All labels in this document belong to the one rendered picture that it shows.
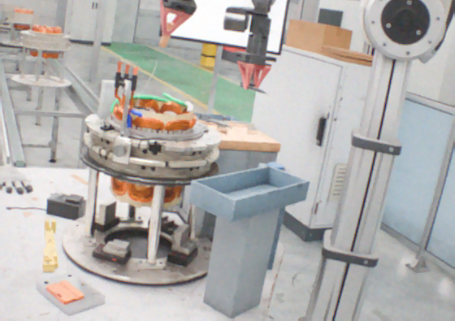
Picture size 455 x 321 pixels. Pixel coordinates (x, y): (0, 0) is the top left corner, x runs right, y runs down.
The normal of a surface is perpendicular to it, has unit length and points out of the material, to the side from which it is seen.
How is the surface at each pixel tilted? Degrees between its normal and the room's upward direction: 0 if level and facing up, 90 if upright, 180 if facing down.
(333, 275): 90
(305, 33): 90
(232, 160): 90
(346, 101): 90
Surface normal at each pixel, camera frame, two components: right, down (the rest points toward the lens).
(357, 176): -0.19, 0.21
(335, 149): 0.43, 0.29
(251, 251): 0.76, 0.28
